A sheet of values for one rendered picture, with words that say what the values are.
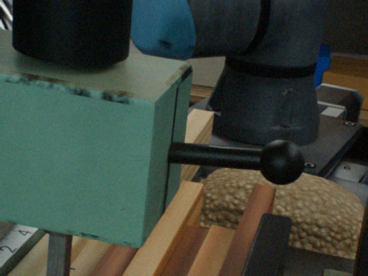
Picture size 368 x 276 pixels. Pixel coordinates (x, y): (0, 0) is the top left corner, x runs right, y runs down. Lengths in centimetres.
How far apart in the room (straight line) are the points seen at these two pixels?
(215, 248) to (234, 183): 18
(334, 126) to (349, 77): 209
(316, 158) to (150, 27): 26
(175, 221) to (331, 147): 60
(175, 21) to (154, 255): 50
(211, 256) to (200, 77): 287
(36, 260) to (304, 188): 24
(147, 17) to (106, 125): 60
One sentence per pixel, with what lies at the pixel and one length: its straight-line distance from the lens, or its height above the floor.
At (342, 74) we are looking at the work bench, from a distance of 324.
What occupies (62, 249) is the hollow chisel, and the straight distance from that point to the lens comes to 40.
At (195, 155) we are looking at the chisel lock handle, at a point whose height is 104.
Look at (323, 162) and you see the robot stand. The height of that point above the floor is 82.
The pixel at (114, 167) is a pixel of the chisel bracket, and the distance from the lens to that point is 34.
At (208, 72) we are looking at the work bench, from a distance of 328.
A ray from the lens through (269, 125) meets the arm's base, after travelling 102.
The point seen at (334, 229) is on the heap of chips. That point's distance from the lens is 60.
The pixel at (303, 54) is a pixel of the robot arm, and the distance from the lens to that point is 102.
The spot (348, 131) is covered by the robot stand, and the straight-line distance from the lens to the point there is 113.
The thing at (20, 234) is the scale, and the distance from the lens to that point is 46.
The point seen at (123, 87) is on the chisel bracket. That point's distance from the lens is 34.
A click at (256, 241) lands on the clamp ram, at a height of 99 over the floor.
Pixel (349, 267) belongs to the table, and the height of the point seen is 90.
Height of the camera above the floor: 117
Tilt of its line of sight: 21 degrees down
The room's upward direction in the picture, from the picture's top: 6 degrees clockwise
